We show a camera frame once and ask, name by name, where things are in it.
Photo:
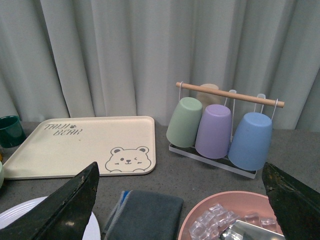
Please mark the clear fake ice cubes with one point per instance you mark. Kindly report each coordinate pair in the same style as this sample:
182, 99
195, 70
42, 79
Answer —
213, 221

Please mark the grey curtain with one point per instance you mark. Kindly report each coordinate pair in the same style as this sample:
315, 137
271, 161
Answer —
102, 58

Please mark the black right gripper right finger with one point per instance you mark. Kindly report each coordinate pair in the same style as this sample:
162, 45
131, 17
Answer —
295, 205

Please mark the light green plastic cup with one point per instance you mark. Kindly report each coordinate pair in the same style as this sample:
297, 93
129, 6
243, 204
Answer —
184, 123

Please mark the white round ridged plate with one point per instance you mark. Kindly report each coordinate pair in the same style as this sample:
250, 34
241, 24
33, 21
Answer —
92, 230

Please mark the beige plastic cup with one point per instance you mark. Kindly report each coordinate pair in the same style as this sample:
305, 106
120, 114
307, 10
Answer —
207, 99

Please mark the silver foil packet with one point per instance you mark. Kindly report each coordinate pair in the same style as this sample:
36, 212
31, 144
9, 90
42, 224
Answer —
240, 230

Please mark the pink bowl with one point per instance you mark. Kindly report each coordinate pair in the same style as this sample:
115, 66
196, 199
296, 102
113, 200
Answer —
240, 202

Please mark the blue plastic cup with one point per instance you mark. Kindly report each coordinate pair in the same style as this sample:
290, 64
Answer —
251, 142

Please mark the beige bear serving tray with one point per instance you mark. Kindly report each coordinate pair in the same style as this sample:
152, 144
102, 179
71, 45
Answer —
63, 147

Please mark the dark green enamel mug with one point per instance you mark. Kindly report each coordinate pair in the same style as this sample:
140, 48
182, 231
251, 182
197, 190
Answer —
11, 131

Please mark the purple plastic cup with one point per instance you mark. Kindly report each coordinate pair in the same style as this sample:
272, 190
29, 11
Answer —
214, 132

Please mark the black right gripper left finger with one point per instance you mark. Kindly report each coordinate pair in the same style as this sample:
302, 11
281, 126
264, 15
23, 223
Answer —
63, 215

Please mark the grey blue folded cloth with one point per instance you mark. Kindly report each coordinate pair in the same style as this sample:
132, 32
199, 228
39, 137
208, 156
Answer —
144, 215

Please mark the white wire cup rack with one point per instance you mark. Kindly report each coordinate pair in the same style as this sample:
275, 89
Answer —
224, 162

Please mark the light green bowl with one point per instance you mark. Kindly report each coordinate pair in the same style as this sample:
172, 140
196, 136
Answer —
2, 175

